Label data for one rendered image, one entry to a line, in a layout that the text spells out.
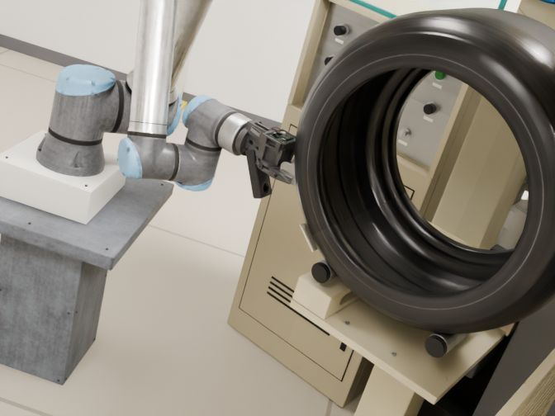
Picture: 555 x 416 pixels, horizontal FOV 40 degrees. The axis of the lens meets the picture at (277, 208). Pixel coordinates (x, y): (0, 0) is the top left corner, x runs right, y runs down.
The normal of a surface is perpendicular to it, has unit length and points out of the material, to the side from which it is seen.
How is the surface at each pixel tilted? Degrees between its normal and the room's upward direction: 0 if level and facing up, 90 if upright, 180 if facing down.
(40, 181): 90
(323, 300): 90
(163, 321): 0
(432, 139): 90
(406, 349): 0
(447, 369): 0
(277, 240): 90
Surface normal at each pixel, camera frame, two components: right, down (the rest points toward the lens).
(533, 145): -0.47, 0.18
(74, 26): -0.19, 0.42
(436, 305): -0.55, 0.40
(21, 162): 0.29, -0.87
